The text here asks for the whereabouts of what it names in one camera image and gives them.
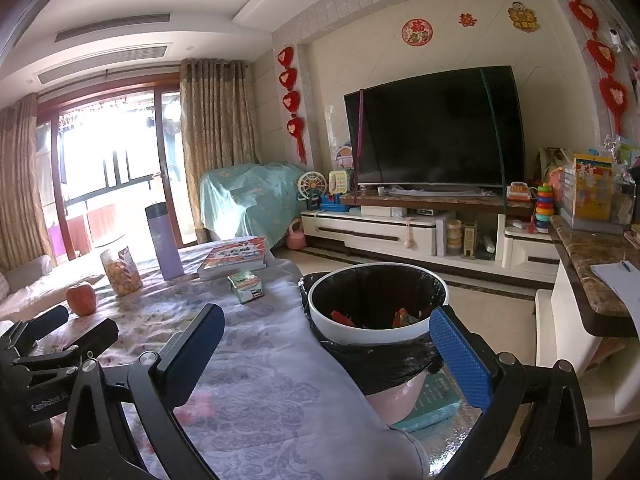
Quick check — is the round bin with black liner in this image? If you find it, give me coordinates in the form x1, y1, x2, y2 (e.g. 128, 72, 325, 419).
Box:
299, 261, 453, 426

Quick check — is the ceiling air vent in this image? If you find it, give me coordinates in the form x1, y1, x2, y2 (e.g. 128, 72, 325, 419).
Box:
37, 45, 168, 85
55, 12, 172, 43

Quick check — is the teal flat box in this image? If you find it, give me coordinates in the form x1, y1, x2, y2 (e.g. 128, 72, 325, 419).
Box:
392, 370, 461, 433

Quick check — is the teal covered armchair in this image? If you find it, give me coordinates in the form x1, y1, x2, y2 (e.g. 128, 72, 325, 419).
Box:
198, 161, 303, 251

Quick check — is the orange cover book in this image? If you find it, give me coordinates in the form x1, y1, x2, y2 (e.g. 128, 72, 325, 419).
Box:
197, 236, 268, 281

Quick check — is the ferris wheel toy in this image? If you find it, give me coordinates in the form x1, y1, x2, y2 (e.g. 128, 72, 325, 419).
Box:
296, 171, 326, 211

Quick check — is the beige curtain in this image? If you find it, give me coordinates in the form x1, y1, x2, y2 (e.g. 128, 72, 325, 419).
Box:
0, 94, 56, 271
179, 57, 261, 246

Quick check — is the white television cabinet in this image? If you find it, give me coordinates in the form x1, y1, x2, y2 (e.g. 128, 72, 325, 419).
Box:
300, 192, 563, 283

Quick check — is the white paper sheet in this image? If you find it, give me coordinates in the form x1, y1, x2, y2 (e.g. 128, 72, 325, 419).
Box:
591, 261, 640, 317

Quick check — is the balcony glass door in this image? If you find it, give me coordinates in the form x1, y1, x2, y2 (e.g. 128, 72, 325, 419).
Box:
37, 72, 196, 261

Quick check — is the black flat television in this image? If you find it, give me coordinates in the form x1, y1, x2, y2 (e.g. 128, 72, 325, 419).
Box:
344, 65, 527, 188

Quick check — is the yellow printed box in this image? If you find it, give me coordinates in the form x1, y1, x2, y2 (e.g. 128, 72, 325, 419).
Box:
570, 154, 615, 221

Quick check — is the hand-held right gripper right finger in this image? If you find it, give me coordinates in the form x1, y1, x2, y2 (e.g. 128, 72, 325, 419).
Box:
429, 305, 593, 480

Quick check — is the red apple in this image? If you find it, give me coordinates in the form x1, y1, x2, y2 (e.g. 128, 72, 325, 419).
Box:
66, 281, 97, 317

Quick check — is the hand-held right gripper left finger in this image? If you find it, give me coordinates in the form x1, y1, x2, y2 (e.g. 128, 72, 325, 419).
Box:
59, 302, 226, 480

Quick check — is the purple thermos bottle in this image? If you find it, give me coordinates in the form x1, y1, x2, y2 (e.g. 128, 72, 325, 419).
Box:
145, 201, 186, 281

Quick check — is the green carton box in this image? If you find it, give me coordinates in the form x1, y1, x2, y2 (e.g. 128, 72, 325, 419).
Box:
227, 270, 266, 306

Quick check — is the rainbow stacking ring toy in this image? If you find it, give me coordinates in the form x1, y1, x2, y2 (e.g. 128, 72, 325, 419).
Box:
530, 182, 555, 226

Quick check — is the blue plastic toy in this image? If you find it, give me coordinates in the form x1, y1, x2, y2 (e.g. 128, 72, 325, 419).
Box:
320, 192, 351, 213

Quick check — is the clear plastic container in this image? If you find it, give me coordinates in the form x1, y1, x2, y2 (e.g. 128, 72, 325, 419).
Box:
557, 165, 576, 221

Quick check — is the red heart hanging string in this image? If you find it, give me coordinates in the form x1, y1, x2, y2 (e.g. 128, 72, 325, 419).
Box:
276, 46, 308, 165
551, 0, 628, 136

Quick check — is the bag of round snacks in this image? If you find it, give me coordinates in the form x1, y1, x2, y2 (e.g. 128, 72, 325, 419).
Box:
100, 246, 144, 297

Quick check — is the round red wall decal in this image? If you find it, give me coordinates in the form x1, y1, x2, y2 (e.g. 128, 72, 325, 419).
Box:
401, 18, 434, 47

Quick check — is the white shopping bag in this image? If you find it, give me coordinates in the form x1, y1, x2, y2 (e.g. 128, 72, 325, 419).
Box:
537, 147, 573, 181

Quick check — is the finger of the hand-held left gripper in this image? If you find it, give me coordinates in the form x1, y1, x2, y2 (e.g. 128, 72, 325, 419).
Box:
12, 319, 120, 376
0, 305, 70, 356

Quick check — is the pink kettlebell toy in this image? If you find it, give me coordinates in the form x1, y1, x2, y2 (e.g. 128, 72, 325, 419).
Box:
286, 217, 307, 251

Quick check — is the pale fabric sofa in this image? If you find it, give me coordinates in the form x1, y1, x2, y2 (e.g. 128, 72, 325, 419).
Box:
0, 255, 106, 321

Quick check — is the gold figure wall decal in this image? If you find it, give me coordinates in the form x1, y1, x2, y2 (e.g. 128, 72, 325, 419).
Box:
507, 2, 540, 33

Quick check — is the marble top side cabinet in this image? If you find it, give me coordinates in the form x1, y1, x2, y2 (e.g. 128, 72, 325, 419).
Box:
535, 215, 640, 426

